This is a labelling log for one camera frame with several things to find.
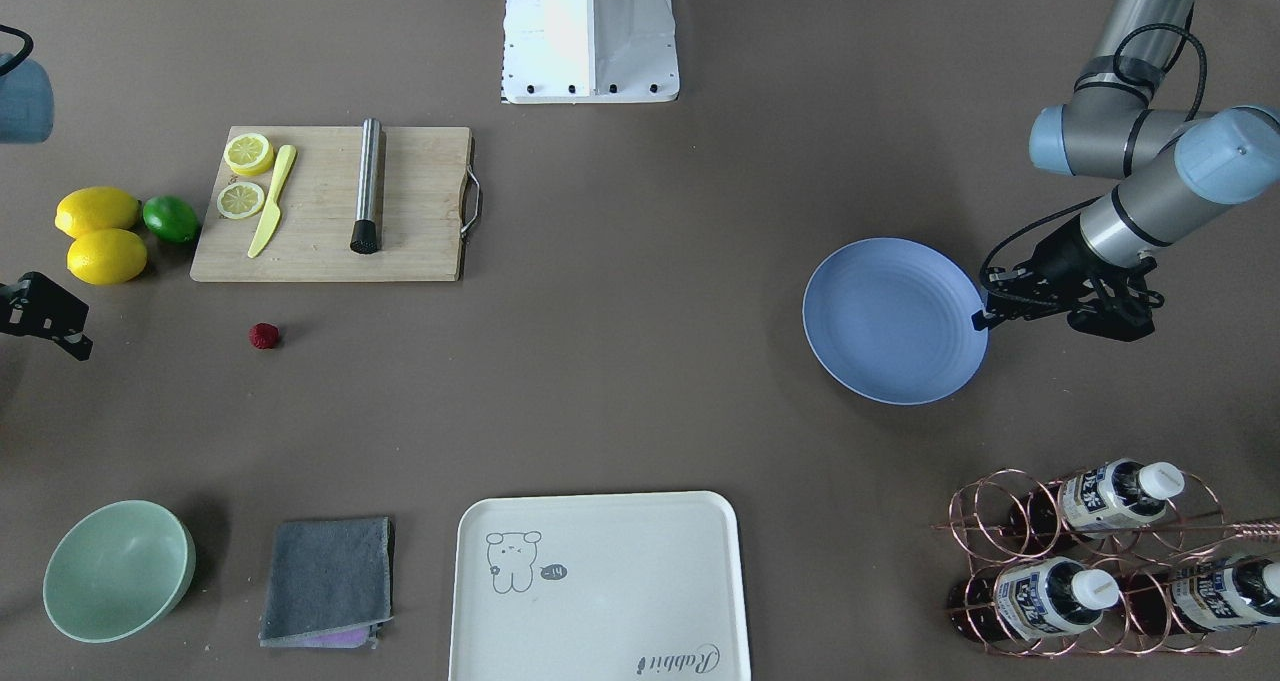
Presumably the copper wire bottle rack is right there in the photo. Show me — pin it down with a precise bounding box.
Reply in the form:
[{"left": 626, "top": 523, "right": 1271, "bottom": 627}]
[{"left": 933, "top": 469, "right": 1277, "bottom": 659}]

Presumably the cream rabbit tray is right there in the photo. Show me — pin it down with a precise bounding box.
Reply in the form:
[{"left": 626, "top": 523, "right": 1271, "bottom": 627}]
[{"left": 449, "top": 490, "right": 753, "bottom": 680}]

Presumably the green bowl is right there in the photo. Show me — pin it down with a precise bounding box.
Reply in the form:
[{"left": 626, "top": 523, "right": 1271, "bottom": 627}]
[{"left": 42, "top": 501, "right": 196, "bottom": 644}]

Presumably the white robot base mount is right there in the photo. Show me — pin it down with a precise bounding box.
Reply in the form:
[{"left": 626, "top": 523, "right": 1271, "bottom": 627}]
[{"left": 500, "top": 0, "right": 681, "bottom": 104}]

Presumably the steel muddler black tip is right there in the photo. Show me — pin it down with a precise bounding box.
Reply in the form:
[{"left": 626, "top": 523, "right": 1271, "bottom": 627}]
[{"left": 349, "top": 116, "right": 384, "bottom": 253}]

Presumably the yellow plastic knife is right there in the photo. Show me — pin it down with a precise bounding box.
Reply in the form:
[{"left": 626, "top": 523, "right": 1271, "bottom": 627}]
[{"left": 247, "top": 143, "right": 298, "bottom": 259}]

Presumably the front tea bottle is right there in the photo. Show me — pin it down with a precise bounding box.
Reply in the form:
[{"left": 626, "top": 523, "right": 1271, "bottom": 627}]
[{"left": 946, "top": 556, "right": 1121, "bottom": 644}]

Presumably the red strawberry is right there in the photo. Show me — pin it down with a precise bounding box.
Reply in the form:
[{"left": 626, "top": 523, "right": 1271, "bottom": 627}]
[{"left": 248, "top": 324, "right": 282, "bottom": 349}]

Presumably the tea bottle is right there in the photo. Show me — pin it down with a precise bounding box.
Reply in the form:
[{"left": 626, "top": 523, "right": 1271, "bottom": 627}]
[
  {"left": 1006, "top": 458, "right": 1187, "bottom": 554},
  {"left": 1121, "top": 554, "right": 1279, "bottom": 636},
  {"left": 946, "top": 556, "right": 1121, "bottom": 644}
]

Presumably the upper whole lemon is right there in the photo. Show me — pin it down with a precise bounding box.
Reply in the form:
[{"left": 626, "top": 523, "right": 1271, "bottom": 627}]
[{"left": 54, "top": 186, "right": 140, "bottom": 239}]

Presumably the green lime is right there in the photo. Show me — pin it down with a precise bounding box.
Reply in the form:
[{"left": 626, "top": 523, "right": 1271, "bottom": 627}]
[{"left": 141, "top": 195, "right": 201, "bottom": 244}]

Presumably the back tea bottle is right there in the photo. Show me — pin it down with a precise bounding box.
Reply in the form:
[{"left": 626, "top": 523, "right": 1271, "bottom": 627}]
[
  {"left": 1006, "top": 458, "right": 1187, "bottom": 554},
  {"left": 1121, "top": 554, "right": 1279, "bottom": 636}
]

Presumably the lower lemon half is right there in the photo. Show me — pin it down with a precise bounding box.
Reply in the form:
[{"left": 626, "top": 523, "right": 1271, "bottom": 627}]
[{"left": 221, "top": 131, "right": 275, "bottom": 178}]

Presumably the upper lemon slice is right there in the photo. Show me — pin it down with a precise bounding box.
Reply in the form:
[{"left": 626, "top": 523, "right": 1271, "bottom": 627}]
[{"left": 215, "top": 180, "right": 266, "bottom": 220}]

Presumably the wooden cutting board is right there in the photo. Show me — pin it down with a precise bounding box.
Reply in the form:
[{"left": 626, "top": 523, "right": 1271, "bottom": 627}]
[{"left": 189, "top": 125, "right": 474, "bottom": 283}]

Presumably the grey folded cloth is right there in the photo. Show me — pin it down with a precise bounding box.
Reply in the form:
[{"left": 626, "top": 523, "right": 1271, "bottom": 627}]
[{"left": 259, "top": 516, "right": 394, "bottom": 649}]

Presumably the whole lemon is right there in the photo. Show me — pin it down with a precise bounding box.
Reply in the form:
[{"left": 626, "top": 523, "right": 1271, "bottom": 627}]
[
  {"left": 54, "top": 186, "right": 140, "bottom": 239},
  {"left": 67, "top": 227, "right": 148, "bottom": 285}
]

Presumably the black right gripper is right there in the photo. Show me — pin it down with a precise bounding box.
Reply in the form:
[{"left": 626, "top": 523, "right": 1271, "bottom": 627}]
[{"left": 1, "top": 271, "right": 93, "bottom": 361}]

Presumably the lower whole lemon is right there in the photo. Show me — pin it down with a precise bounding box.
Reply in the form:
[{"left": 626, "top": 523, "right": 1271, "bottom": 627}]
[{"left": 67, "top": 227, "right": 148, "bottom": 285}]

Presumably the blue round plate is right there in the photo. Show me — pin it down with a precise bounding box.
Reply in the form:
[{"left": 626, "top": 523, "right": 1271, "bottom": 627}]
[{"left": 803, "top": 236, "right": 988, "bottom": 406}]

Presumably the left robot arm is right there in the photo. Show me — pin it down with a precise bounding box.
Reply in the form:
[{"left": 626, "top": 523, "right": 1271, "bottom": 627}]
[{"left": 972, "top": 0, "right": 1279, "bottom": 342}]

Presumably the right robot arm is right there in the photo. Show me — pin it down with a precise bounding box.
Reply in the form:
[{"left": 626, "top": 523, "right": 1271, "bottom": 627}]
[{"left": 1, "top": 26, "right": 93, "bottom": 361}]

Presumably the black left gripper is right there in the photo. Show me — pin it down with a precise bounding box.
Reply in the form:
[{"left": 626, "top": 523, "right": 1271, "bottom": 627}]
[{"left": 972, "top": 211, "right": 1165, "bottom": 342}]

